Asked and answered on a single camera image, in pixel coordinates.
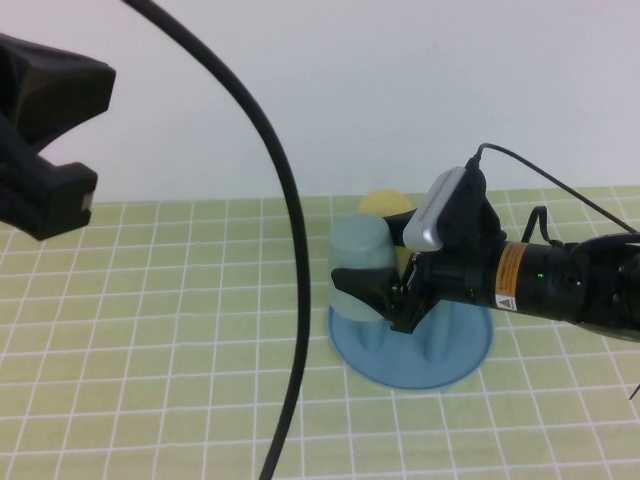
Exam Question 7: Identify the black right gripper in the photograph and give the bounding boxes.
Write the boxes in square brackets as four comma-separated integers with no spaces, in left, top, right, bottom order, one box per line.
[330,209,501,335]

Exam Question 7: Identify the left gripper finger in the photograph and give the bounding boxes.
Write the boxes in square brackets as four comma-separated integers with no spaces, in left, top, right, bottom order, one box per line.
[0,119,99,242]
[0,33,117,151]

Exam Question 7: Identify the pale green plastic cup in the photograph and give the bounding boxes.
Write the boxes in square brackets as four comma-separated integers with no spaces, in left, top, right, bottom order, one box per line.
[327,215,400,322]

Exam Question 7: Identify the yellow plastic cup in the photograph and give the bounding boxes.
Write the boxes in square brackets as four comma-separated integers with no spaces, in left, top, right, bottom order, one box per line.
[357,188,415,274]

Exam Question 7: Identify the blue cup stand white caps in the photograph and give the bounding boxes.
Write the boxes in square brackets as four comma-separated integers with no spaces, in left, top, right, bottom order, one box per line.
[327,299,496,392]

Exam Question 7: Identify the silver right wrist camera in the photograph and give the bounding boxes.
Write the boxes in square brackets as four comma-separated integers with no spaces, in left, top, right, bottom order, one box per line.
[402,158,507,252]

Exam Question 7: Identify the thick black camera cable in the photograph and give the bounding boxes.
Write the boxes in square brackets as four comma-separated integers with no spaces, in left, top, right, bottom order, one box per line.
[121,0,314,480]

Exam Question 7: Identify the short black cable loop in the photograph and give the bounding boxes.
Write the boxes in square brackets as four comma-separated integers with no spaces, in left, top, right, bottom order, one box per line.
[523,206,556,247]

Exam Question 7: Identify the thin black camera cable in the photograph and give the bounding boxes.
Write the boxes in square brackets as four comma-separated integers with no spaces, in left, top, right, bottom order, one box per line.
[472,143,640,235]

